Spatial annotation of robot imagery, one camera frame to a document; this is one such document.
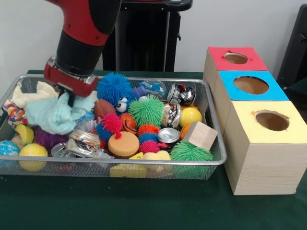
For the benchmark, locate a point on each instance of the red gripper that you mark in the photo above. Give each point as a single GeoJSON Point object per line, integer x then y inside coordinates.
{"type": "Point", "coordinates": [72, 82]}

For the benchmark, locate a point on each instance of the mint green waffle cloth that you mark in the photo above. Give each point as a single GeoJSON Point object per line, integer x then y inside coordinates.
{"type": "Point", "coordinates": [55, 117]}

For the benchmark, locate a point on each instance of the white cloth with colourful spots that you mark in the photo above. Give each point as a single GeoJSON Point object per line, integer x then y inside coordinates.
{"type": "Point", "coordinates": [14, 113]}

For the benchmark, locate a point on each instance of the green spiky rubber ball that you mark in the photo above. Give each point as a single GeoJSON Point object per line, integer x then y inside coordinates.
{"type": "Point", "coordinates": [146, 110]}
{"type": "Point", "coordinates": [192, 153]}

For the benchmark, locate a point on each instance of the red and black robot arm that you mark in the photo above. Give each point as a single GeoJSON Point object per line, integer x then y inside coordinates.
{"type": "Point", "coordinates": [81, 48]}

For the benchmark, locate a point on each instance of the shallow metal mesh bin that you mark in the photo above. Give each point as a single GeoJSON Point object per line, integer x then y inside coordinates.
{"type": "Point", "coordinates": [84, 170]}

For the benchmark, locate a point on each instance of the wooden box with three holes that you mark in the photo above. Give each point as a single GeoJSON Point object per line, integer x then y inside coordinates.
{"type": "Point", "coordinates": [263, 167]}

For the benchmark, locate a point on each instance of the cream waffle cloth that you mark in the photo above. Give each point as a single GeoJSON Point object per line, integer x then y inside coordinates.
{"type": "Point", "coordinates": [26, 98]}

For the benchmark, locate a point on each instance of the blue spiky toy with eyes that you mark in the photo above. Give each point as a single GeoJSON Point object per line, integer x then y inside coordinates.
{"type": "Point", "coordinates": [112, 86]}

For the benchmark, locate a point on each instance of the purple spiky rubber ball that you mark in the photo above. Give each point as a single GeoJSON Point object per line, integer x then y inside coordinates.
{"type": "Point", "coordinates": [48, 140]}

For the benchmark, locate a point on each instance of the yellow foam ball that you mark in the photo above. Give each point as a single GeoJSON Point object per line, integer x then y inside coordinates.
{"type": "Point", "coordinates": [33, 151]}

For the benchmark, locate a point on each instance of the light blue patterned ball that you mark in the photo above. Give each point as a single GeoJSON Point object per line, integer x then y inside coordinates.
{"type": "Point", "coordinates": [8, 148]}

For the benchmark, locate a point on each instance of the dark green table cloth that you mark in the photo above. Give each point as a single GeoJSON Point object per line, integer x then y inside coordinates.
{"type": "Point", "coordinates": [144, 206]}

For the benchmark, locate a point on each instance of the plain wooden cube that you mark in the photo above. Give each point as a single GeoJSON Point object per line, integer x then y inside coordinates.
{"type": "Point", "coordinates": [200, 135]}

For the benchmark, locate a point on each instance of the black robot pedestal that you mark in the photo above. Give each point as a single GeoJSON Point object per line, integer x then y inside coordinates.
{"type": "Point", "coordinates": [148, 36]}

